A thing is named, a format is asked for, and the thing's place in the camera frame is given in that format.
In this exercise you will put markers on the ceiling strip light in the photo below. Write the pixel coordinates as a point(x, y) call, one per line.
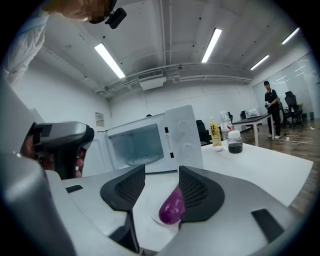
point(109, 60)
point(211, 45)
point(291, 35)
point(260, 62)

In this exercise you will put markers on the wall poster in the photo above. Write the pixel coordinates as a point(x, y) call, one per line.
point(99, 119)

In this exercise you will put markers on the black waste bin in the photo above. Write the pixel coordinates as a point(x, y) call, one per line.
point(311, 115)

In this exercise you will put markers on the purple object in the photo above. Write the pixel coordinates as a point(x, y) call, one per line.
point(172, 207)

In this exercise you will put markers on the black office chair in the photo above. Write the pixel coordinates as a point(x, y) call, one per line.
point(203, 132)
point(293, 107)
point(283, 112)

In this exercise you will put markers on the yellow drink bottle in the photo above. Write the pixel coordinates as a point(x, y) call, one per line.
point(214, 132)

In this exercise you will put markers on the dark liquid jar white lid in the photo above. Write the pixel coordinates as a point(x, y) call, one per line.
point(235, 145)

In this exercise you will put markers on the small white case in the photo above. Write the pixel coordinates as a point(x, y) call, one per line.
point(218, 149)

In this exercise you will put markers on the dark-topped white-legged table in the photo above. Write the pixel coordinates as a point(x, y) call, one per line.
point(252, 120)

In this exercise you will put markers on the white box appliance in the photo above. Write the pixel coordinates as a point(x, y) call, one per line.
point(253, 112)

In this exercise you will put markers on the white microwave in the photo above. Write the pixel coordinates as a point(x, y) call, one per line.
point(180, 130)

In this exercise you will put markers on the clear glass plate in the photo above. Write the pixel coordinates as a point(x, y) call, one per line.
point(156, 219)

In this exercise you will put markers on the person's left hand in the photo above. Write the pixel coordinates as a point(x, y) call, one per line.
point(79, 163)

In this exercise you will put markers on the white air conditioner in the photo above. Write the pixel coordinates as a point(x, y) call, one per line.
point(151, 80)

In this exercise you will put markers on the black head-mounted camera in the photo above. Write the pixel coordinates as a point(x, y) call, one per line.
point(116, 18)

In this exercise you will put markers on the person's head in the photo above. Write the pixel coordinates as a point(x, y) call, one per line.
point(75, 10)

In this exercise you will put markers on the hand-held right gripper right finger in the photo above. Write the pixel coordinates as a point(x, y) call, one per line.
point(225, 232)

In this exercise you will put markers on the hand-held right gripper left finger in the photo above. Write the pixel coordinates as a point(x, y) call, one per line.
point(87, 197)

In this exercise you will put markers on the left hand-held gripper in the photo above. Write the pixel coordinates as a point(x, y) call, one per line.
point(67, 132)

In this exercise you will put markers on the person's white clothing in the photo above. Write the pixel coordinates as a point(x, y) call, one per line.
point(22, 50)

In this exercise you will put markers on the clear water bottle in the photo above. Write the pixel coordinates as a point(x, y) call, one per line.
point(226, 125)

